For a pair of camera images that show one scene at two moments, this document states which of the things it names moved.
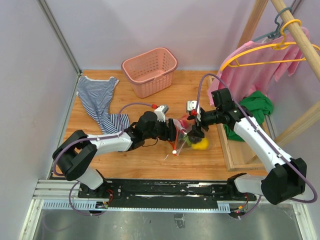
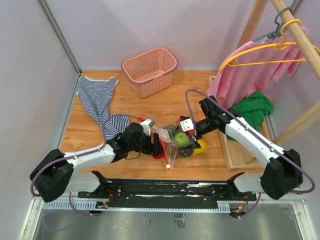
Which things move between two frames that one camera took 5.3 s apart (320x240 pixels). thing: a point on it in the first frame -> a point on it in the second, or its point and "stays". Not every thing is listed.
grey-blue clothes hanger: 272,35 stays
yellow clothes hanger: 282,46 stays
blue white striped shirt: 98,93 stays
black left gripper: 170,133 -> 156,148
